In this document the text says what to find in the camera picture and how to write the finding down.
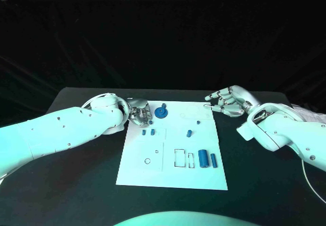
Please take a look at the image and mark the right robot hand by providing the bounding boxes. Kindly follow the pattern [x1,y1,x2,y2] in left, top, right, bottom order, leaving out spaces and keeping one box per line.
[203,85,262,117]

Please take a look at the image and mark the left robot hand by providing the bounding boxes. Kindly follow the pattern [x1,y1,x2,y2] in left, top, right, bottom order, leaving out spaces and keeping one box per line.
[127,98,151,127]

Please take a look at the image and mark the white task board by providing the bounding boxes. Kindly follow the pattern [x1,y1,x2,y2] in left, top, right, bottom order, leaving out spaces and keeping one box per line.
[115,100,228,191]

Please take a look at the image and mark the blue gear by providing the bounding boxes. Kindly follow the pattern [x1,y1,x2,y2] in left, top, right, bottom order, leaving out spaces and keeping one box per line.
[154,106,169,119]

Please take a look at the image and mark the blue thick long cylinder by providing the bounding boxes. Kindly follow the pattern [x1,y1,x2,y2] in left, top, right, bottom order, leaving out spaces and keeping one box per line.
[198,149,209,168]

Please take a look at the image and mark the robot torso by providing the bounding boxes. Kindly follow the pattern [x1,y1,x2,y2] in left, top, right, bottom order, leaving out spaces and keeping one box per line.
[112,210,261,226]

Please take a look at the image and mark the white cable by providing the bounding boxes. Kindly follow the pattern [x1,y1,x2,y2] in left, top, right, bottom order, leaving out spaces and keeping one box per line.
[301,158,326,204]
[81,93,118,109]

